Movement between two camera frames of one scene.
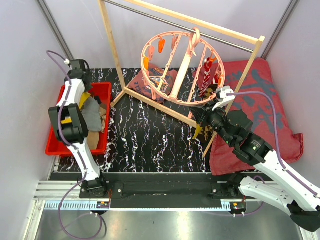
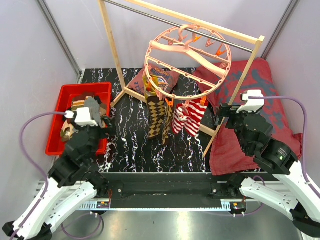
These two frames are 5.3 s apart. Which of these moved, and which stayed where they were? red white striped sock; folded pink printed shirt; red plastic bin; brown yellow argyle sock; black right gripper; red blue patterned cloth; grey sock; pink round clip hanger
Moved: black right gripper; pink round clip hanger; red white striped sock; brown yellow argyle sock
Stayed: folded pink printed shirt; grey sock; red plastic bin; red blue patterned cloth
